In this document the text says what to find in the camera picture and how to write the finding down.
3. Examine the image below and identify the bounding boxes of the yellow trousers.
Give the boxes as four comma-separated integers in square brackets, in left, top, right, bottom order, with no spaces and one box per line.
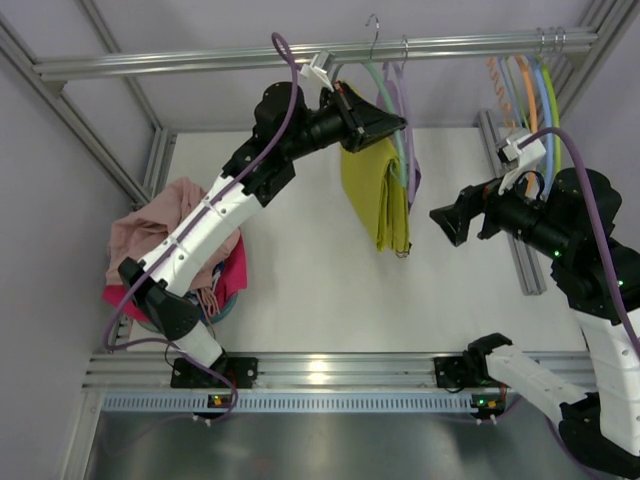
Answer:
[340,138,411,257]

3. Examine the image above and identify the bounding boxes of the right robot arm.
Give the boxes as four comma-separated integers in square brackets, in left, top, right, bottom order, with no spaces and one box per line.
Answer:
[429,168,639,479]

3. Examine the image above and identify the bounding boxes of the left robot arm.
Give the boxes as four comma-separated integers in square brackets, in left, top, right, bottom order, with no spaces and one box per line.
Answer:
[118,81,407,371]

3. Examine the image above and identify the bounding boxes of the purple trousers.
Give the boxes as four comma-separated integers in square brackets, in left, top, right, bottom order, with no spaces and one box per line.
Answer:
[388,80,422,208]

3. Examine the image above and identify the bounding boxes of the orange clothes hanger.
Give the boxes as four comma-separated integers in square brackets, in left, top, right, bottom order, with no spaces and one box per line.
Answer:
[487,55,538,197]

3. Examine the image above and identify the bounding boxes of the magenta cloth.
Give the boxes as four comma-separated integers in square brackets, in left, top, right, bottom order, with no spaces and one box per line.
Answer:
[186,231,247,312]

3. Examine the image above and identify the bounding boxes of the blue white patterned cloth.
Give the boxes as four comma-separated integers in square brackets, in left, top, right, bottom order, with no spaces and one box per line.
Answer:
[190,262,224,317]

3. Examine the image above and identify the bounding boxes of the pink cloth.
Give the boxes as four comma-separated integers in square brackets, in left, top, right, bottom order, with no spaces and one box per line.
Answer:
[103,177,223,303]

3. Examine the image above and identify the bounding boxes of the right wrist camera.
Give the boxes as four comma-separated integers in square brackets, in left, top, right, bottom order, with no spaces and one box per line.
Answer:
[496,128,546,195]

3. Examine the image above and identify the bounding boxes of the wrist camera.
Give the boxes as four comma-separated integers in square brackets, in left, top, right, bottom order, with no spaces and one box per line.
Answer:
[496,128,546,195]
[300,50,335,91]

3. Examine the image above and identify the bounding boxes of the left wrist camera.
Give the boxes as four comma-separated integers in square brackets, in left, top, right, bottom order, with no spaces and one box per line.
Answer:
[300,50,335,91]

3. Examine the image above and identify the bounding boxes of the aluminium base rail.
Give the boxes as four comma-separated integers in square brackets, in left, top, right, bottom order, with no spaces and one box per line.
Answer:
[82,350,616,396]

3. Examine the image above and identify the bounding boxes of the aluminium hanging rail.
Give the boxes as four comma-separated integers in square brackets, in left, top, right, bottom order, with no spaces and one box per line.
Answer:
[33,27,599,81]

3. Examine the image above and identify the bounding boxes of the slotted cable duct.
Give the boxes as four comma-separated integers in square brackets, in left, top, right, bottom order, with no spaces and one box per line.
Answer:
[102,393,502,414]

